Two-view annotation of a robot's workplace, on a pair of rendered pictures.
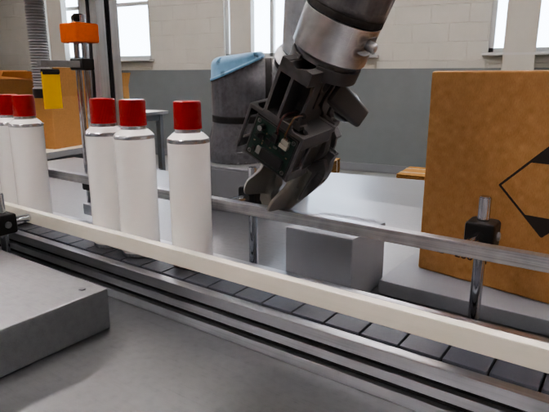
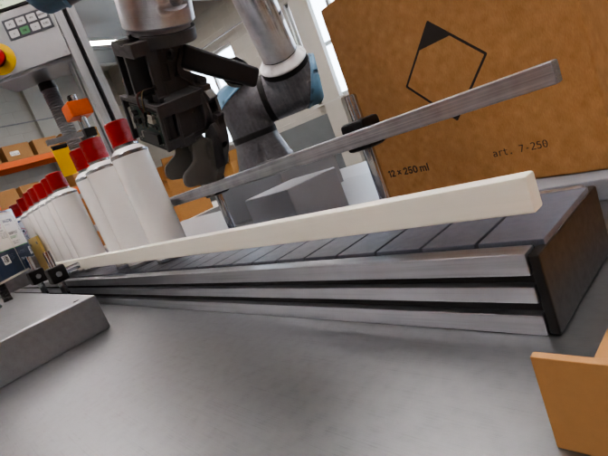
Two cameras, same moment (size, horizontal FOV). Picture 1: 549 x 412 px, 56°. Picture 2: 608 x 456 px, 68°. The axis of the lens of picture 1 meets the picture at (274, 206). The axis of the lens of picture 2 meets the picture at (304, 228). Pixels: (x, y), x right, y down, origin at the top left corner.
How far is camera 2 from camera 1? 0.28 m
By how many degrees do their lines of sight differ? 15
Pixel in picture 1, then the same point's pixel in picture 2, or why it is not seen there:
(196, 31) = not seen: hidden behind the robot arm
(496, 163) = (395, 68)
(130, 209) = (117, 229)
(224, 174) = (252, 185)
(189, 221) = (150, 221)
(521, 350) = (342, 219)
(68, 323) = (62, 329)
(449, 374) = (304, 270)
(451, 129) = (353, 55)
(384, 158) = not seen: hidden behind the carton
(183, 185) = (133, 193)
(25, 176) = (74, 234)
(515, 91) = not seen: outside the picture
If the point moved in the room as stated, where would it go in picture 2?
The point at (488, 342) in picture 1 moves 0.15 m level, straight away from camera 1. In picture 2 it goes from (319, 223) to (395, 171)
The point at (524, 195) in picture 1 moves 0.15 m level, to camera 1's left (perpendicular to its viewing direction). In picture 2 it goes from (428, 86) to (307, 133)
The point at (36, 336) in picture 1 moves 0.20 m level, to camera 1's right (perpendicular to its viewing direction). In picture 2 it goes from (33, 345) to (171, 301)
